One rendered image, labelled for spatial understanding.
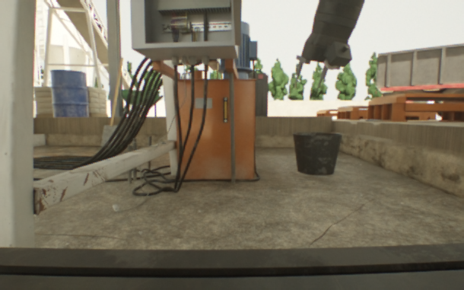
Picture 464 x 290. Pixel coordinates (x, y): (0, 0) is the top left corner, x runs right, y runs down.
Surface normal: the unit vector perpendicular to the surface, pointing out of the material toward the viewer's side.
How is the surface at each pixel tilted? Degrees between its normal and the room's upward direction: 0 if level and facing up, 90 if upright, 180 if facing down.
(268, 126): 90
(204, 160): 90
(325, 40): 110
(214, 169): 90
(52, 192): 90
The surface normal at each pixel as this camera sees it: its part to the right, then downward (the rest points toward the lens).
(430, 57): -0.61, 0.09
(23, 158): 1.00, -0.04
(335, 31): 0.09, 0.63
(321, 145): -0.15, 0.26
